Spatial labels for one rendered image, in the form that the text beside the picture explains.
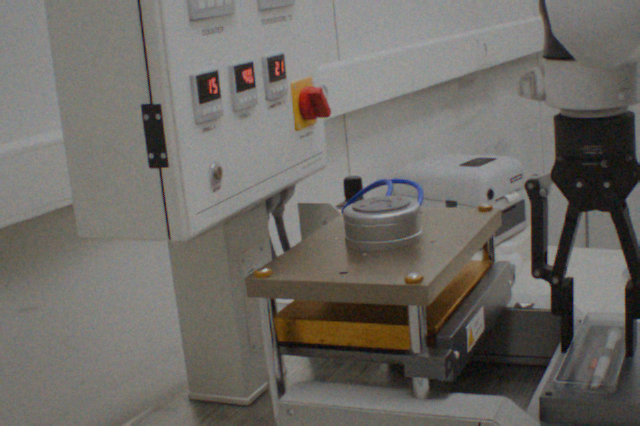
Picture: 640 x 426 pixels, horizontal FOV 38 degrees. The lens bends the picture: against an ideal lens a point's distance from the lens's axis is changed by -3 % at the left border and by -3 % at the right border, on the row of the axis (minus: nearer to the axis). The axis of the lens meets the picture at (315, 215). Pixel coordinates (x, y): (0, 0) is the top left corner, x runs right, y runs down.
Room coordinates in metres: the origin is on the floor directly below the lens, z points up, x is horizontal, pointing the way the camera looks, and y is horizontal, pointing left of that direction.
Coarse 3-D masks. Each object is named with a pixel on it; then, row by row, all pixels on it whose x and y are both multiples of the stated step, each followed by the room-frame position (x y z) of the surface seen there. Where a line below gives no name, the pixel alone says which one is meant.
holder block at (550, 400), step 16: (576, 320) 0.96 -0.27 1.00; (624, 368) 0.82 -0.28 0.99; (624, 384) 0.79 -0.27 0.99; (544, 400) 0.78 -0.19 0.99; (560, 400) 0.77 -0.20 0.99; (576, 400) 0.77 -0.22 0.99; (592, 400) 0.76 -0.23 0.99; (608, 400) 0.76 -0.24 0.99; (624, 400) 0.75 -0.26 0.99; (544, 416) 0.78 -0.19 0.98; (560, 416) 0.78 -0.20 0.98; (576, 416) 0.77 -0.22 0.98; (592, 416) 0.76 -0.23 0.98; (608, 416) 0.76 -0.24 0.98; (624, 416) 0.75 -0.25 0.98
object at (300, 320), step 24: (480, 264) 0.99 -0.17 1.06; (456, 288) 0.92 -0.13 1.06; (288, 312) 0.90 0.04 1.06; (312, 312) 0.90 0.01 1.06; (336, 312) 0.89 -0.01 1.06; (360, 312) 0.88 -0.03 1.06; (384, 312) 0.88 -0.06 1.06; (432, 312) 0.86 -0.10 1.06; (288, 336) 0.89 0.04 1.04; (312, 336) 0.88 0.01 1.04; (336, 336) 0.87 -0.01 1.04; (360, 336) 0.85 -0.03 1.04; (384, 336) 0.84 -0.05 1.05; (408, 336) 0.83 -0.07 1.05; (432, 336) 0.82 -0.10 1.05; (360, 360) 0.86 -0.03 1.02; (384, 360) 0.84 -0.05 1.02
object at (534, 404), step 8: (560, 344) 0.96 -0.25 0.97; (560, 352) 0.93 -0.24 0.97; (552, 360) 0.92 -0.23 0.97; (544, 376) 0.88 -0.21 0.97; (544, 384) 0.86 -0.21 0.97; (536, 392) 0.85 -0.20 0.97; (536, 400) 0.83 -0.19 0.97; (528, 408) 0.81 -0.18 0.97; (536, 408) 0.81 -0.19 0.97; (536, 416) 0.79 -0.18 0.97; (544, 424) 0.78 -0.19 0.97; (552, 424) 0.77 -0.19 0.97; (560, 424) 0.77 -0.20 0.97; (568, 424) 0.77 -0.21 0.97; (576, 424) 0.77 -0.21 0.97
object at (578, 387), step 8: (608, 312) 0.94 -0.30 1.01; (624, 312) 0.93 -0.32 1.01; (624, 352) 0.83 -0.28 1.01; (624, 360) 0.82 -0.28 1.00; (560, 384) 0.78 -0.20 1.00; (568, 384) 0.78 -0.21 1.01; (576, 384) 0.78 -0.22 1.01; (584, 384) 0.77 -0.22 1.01; (592, 384) 0.77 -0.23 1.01; (600, 384) 0.77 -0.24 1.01; (616, 384) 0.77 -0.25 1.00; (592, 392) 0.77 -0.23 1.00; (600, 392) 0.77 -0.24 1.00; (608, 392) 0.76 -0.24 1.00
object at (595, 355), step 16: (592, 320) 0.92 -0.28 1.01; (608, 320) 0.92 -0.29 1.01; (624, 320) 0.91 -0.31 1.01; (576, 336) 0.89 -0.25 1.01; (592, 336) 0.88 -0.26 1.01; (608, 336) 0.87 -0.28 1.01; (624, 336) 0.87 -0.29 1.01; (576, 352) 0.85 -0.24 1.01; (592, 352) 0.84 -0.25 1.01; (608, 352) 0.84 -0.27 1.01; (560, 368) 0.81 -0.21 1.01; (576, 368) 0.81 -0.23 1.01; (592, 368) 0.80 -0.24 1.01; (608, 368) 0.80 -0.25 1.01; (608, 384) 0.77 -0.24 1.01
